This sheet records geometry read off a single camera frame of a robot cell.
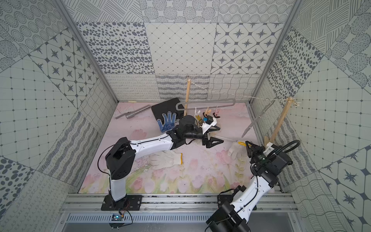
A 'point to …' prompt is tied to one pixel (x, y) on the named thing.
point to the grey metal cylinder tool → (131, 114)
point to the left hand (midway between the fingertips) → (226, 139)
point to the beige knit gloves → (217, 112)
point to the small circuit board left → (117, 217)
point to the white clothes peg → (196, 114)
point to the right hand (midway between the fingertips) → (245, 142)
